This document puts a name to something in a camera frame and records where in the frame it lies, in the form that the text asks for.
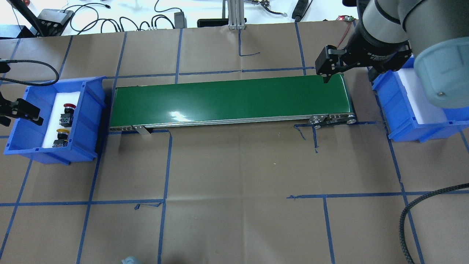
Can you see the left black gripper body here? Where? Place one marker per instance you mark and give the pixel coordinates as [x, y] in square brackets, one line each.
[22, 109]

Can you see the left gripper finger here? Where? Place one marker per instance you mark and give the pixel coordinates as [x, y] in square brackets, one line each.
[32, 116]
[26, 108]

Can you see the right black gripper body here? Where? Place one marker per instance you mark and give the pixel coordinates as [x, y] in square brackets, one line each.
[373, 50]

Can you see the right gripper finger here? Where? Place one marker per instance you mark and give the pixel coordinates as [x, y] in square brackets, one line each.
[327, 77]

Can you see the red push button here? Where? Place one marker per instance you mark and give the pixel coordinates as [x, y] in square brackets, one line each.
[67, 117]

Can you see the yellow push button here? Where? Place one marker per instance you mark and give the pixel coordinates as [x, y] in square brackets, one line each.
[62, 138]

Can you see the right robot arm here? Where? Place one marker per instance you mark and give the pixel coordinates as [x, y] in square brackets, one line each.
[388, 32]

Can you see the left blue plastic bin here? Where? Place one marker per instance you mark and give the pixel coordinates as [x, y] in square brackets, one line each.
[26, 138]

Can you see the blue plastic bin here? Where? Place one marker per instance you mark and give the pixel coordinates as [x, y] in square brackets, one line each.
[400, 118]
[26, 138]

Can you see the green conveyor belt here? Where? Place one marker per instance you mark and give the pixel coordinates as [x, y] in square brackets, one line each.
[232, 102]

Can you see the white foam pad left bin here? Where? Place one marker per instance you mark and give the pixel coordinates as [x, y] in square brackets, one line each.
[58, 109]

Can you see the white foam pad bin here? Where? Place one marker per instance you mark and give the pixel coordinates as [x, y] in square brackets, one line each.
[58, 109]
[425, 112]

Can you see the right blue plastic bin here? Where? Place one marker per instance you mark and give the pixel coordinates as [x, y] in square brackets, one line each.
[400, 118]

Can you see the white foam pad right bin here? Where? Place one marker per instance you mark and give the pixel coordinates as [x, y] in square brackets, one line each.
[425, 112]

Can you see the black power adapter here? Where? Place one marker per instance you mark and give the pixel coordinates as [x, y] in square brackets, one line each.
[180, 21]

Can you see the aluminium frame post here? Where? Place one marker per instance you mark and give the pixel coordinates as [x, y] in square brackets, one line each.
[233, 10]

